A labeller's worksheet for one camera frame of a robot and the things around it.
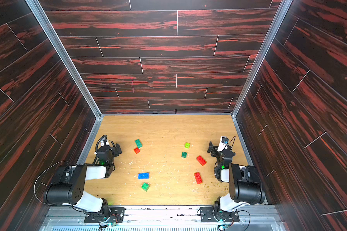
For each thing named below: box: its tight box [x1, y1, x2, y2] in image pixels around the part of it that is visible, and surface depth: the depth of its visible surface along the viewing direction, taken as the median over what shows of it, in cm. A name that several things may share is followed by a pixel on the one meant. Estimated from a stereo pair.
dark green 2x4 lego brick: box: [134, 139, 144, 149], surface depth 103 cm
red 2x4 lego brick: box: [194, 172, 203, 185], surface depth 87 cm
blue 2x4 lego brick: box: [137, 172, 150, 180], surface depth 88 cm
